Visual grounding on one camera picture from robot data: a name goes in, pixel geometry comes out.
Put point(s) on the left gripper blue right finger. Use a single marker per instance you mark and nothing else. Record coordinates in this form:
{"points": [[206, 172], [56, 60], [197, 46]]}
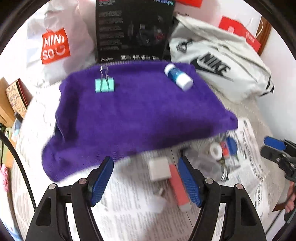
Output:
{"points": [[241, 221]]}

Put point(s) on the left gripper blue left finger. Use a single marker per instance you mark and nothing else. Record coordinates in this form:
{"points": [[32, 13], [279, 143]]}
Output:
{"points": [[50, 221]]}

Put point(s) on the blue pink eraser case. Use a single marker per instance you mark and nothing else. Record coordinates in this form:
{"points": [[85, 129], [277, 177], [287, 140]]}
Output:
{"points": [[229, 147]]}

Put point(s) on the pink lip balm tube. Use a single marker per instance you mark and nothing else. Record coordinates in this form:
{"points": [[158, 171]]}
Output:
{"points": [[179, 190]]}

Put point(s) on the white tape roll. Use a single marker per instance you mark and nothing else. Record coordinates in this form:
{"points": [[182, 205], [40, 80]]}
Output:
{"points": [[215, 151]]}

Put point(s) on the clear bottle with pills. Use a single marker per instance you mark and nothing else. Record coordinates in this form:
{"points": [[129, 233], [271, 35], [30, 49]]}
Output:
{"points": [[201, 160]]}

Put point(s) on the white USB charger plug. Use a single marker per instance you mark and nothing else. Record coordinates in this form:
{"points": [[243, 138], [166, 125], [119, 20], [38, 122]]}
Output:
{"points": [[159, 169]]}

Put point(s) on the white blue medicine bottle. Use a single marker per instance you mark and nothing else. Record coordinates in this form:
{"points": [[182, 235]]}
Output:
{"points": [[180, 78]]}

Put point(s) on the green binder clip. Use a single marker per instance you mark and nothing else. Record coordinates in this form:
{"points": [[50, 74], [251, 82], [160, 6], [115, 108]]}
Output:
{"points": [[105, 83]]}

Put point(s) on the white USB adapter cap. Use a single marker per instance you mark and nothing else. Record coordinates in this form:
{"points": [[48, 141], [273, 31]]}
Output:
{"points": [[158, 202]]}

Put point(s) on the person right hand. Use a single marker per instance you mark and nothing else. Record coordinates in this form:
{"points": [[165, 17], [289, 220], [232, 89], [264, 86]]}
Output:
{"points": [[289, 205]]}

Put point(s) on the newspaper sheet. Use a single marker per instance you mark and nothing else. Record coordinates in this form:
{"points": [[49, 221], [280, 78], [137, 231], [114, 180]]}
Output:
{"points": [[124, 213]]}

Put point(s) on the grey Nike bag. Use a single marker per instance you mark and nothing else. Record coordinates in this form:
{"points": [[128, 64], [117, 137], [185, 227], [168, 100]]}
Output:
{"points": [[224, 60]]}

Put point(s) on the wooden headboard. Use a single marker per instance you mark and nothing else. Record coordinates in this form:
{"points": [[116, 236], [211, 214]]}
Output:
{"points": [[6, 111]]}

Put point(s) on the purple towel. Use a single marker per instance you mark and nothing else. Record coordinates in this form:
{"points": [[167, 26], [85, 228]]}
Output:
{"points": [[146, 111]]}

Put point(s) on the red cherry gift bag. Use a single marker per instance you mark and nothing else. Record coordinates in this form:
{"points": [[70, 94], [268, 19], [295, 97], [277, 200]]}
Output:
{"points": [[194, 3]]}

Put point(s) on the white Miniso plastic bag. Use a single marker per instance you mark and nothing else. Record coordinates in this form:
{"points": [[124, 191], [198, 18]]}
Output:
{"points": [[58, 44]]}

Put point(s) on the black headset box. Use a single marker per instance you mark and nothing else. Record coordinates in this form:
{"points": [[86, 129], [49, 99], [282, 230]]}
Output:
{"points": [[132, 30]]}

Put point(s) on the red paper handle bag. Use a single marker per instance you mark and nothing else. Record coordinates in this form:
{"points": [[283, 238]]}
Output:
{"points": [[237, 28]]}

